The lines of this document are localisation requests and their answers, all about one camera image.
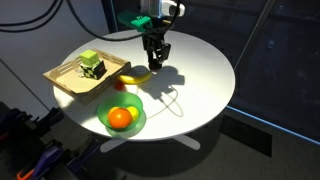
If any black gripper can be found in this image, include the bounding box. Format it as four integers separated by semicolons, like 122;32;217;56
141;29;172;70

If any yellow toy banana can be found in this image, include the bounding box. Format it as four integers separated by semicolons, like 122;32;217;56
116;70;153;86

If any small red fruit toy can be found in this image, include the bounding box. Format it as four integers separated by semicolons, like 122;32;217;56
114;80;126;91

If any green translucent bowl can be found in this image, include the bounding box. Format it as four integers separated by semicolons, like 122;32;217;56
96;91;148;139

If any yellow lemon toy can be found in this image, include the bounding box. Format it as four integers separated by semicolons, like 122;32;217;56
126;105;140;122
107;106;120;118

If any orange fruit toy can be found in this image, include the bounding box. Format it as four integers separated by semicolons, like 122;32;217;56
108;107;133;130

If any black checkered box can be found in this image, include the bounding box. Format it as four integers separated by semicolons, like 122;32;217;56
79;59;108;81

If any light green cube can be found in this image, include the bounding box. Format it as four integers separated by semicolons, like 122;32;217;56
79;49;101;68

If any wooden slatted tray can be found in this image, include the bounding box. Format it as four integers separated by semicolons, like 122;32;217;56
42;48;132;106

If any white table base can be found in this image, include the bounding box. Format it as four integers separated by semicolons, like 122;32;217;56
99;133;202;154

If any grey window mullion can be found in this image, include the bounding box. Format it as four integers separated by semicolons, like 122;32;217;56
233;0;278;72

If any purple clamp orange tip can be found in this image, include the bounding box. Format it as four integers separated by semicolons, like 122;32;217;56
15;143;65;180

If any green camera mount bracket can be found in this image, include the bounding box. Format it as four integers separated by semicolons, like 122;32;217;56
116;9;154;33

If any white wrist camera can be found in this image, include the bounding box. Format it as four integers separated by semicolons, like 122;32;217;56
159;0;186;17

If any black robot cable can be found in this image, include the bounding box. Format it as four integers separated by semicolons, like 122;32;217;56
65;0;184;43

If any blue window frame strip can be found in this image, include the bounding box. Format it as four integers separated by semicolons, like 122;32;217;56
225;105;320;147

